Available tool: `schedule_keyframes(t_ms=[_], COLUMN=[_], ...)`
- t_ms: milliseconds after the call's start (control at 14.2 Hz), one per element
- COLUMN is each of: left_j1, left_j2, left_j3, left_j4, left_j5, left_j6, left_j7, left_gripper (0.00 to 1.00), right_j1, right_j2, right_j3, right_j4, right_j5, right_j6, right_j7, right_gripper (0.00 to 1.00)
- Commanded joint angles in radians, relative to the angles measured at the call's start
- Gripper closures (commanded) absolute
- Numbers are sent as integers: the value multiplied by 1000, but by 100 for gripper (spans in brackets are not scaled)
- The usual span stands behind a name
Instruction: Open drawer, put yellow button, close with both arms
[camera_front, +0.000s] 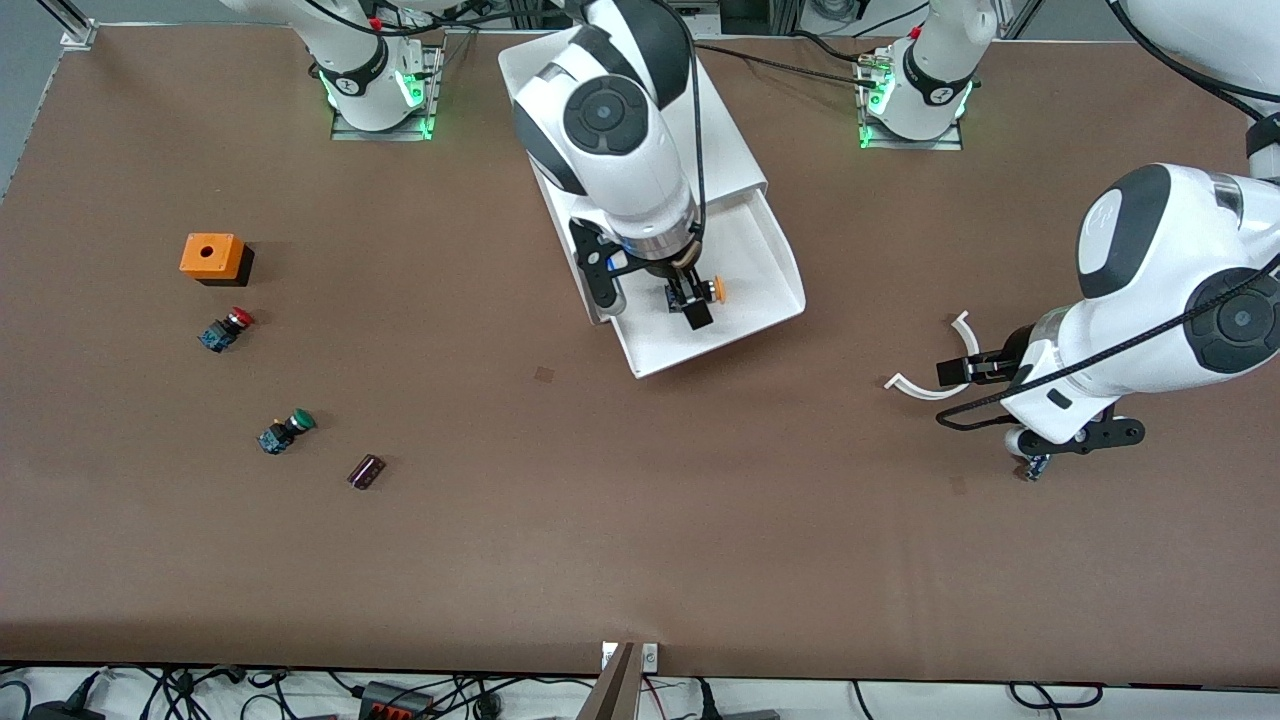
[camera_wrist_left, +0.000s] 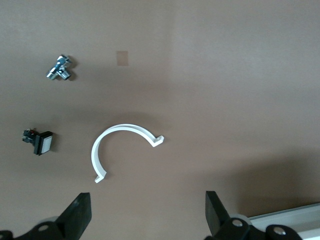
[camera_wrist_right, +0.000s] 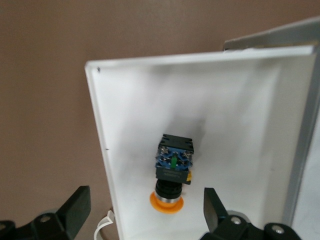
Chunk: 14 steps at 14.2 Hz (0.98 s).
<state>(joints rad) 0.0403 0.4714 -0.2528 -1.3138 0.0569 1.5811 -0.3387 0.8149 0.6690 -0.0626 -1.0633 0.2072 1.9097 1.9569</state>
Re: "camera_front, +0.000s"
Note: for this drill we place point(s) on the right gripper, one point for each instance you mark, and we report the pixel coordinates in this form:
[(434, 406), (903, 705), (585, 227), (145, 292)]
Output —
[(668, 270)]

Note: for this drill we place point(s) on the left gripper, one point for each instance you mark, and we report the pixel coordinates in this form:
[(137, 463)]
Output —
[(992, 367)]

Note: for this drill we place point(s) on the yellow push button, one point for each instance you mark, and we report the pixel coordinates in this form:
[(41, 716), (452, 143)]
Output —
[(720, 290)]

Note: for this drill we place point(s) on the white plastic drawer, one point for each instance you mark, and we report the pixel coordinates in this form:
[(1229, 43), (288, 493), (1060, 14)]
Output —
[(760, 270)]

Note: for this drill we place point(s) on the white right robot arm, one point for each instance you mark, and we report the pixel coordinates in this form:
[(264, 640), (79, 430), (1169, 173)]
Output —
[(610, 120)]

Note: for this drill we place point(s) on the white drawer cabinet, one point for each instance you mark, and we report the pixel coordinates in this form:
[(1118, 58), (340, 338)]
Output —
[(735, 150)]

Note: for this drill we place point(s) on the green push button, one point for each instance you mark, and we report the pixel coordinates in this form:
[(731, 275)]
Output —
[(275, 437)]

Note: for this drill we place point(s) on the red push button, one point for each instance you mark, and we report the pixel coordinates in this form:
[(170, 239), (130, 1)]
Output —
[(222, 333)]

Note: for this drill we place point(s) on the orange button box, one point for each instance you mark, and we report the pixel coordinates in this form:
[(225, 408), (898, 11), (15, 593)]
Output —
[(210, 255)]

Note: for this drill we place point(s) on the white curved plastic clip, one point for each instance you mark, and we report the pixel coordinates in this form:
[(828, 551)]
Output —
[(925, 394)]

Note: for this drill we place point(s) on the small metal blue component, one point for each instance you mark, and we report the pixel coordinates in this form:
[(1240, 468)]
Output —
[(1037, 468)]

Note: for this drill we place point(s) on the dark box behind table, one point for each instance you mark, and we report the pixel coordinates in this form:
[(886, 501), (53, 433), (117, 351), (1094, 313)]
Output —
[(760, 12)]

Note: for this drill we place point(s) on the dark purple small component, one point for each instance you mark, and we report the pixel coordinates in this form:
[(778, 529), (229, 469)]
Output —
[(366, 472)]

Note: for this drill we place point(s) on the black orange power strip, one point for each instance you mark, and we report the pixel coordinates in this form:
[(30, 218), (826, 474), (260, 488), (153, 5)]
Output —
[(395, 705)]

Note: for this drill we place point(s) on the black power adapter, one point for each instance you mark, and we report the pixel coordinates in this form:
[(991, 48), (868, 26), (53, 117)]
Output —
[(65, 712)]

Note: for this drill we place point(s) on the black right camera bracket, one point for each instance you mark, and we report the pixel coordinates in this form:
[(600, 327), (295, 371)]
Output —
[(590, 255)]

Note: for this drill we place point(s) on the black camera bracket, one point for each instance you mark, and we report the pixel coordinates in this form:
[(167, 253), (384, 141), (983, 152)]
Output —
[(1100, 435), (590, 255)]

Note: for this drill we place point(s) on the black left camera bracket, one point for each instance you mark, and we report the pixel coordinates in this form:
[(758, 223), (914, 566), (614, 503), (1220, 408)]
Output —
[(1100, 435)]

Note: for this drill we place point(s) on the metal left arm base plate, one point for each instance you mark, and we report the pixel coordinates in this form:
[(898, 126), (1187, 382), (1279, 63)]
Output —
[(940, 144)]

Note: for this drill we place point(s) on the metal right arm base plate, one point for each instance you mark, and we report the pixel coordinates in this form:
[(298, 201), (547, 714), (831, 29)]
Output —
[(400, 133)]

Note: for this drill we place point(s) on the small white bracket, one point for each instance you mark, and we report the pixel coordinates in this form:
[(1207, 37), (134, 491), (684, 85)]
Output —
[(650, 657), (608, 655)]

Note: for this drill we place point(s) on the brown wooden post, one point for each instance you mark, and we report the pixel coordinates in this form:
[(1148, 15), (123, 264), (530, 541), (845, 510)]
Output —
[(615, 690)]

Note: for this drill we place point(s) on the aluminium frame profile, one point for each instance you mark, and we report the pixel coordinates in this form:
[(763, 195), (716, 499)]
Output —
[(75, 32)]

